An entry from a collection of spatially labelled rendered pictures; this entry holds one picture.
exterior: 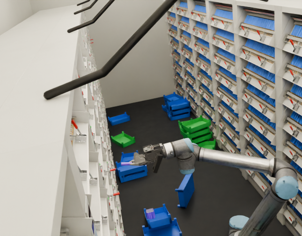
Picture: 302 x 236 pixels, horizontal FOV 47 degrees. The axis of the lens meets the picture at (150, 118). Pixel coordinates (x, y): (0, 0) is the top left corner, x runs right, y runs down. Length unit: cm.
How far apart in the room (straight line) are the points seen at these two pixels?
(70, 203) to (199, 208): 255
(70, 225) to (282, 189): 141
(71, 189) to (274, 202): 150
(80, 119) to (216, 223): 195
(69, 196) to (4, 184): 20
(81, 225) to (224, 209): 251
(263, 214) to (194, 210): 120
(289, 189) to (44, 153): 156
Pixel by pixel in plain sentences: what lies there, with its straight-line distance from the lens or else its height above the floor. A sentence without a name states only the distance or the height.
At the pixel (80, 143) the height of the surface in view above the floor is 151.
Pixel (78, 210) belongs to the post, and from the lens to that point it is 82.
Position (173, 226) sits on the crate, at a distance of 313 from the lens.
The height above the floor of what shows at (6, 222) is 175.
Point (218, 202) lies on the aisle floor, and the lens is 335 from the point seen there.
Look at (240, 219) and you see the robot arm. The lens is 253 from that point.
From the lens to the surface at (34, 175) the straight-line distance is 63.
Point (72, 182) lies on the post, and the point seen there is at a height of 165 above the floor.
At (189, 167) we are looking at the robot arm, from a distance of 206.
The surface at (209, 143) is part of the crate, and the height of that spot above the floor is 2.
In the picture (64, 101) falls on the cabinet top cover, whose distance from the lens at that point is 97.
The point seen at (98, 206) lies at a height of 132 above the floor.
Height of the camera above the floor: 204
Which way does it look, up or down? 23 degrees down
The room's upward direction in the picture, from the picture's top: 9 degrees counter-clockwise
